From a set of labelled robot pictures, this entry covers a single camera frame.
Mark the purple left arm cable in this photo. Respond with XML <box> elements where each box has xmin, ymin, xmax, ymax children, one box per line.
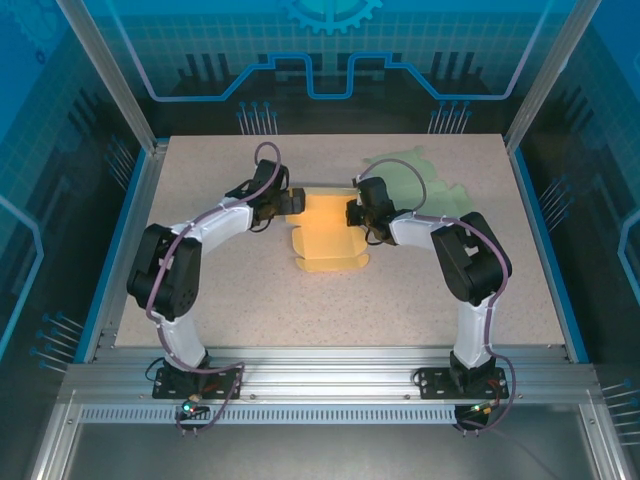
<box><xmin>146</xmin><ymin>142</ymin><xmax>289</xmax><ymax>437</ymax></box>

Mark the yellow paper box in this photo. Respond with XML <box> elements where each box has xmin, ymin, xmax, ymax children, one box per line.
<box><xmin>284</xmin><ymin>187</ymin><xmax>372</xmax><ymax>274</ymax></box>

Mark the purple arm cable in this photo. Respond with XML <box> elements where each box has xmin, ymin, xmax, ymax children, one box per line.
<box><xmin>355</xmin><ymin>158</ymin><xmax>519</xmax><ymax>437</ymax></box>
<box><xmin>146</xmin><ymin>142</ymin><xmax>289</xmax><ymax>437</ymax></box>

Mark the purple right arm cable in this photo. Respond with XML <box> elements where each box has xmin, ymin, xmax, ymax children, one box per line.
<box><xmin>355</xmin><ymin>158</ymin><xmax>519</xmax><ymax>437</ymax></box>

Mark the green paper box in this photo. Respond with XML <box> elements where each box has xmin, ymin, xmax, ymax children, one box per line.
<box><xmin>362</xmin><ymin>145</ymin><xmax>477</xmax><ymax>217</ymax></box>

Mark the aluminium corner post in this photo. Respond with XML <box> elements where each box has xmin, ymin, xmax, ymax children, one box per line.
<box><xmin>54</xmin><ymin>0</ymin><xmax>169</xmax><ymax>156</ymax></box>
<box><xmin>503</xmin><ymin>0</ymin><xmax>604</xmax><ymax>154</ymax></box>

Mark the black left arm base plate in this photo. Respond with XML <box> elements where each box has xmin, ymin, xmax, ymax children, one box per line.
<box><xmin>152</xmin><ymin>367</ymin><xmax>244</xmax><ymax>400</ymax></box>

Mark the aluminium frame rail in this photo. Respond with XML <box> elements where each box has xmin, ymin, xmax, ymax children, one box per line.
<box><xmin>59</xmin><ymin>347</ymin><xmax>601</xmax><ymax>406</ymax></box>

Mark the slotted grey cable duct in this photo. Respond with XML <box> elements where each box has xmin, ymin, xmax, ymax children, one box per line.
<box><xmin>78</xmin><ymin>405</ymin><xmax>459</xmax><ymax>425</ymax></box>

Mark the small adapter board with LED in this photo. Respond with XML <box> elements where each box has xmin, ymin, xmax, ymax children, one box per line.
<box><xmin>179</xmin><ymin>393</ymin><xmax>209</xmax><ymax>419</ymax></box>
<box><xmin>457</xmin><ymin>399</ymin><xmax>501</xmax><ymax>419</ymax></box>

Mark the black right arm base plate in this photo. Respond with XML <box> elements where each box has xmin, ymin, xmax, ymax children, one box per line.
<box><xmin>417</xmin><ymin>366</ymin><xmax>510</xmax><ymax>400</ymax></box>

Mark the blue side panel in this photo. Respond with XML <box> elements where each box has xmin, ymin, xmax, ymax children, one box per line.
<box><xmin>508</xmin><ymin>147</ymin><xmax>591</xmax><ymax>365</ymax></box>
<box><xmin>73</xmin><ymin>148</ymin><xmax>151</xmax><ymax>365</ymax></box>

